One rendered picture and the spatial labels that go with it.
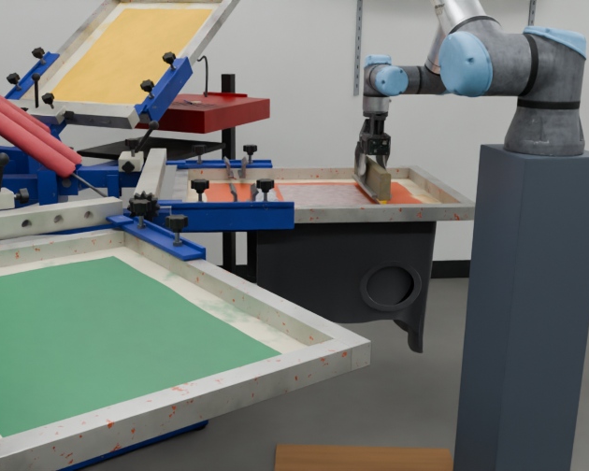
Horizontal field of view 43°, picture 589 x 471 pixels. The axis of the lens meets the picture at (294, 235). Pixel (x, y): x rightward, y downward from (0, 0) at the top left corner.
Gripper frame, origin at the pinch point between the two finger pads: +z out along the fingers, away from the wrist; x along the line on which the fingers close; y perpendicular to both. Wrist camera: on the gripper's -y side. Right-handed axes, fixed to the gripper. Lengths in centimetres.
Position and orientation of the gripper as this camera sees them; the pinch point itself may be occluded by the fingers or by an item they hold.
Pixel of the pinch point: (370, 178)
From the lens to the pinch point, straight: 220.3
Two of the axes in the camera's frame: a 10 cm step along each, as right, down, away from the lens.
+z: -0.1, 9.5, 3.0
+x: 9.9, -0.3, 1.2
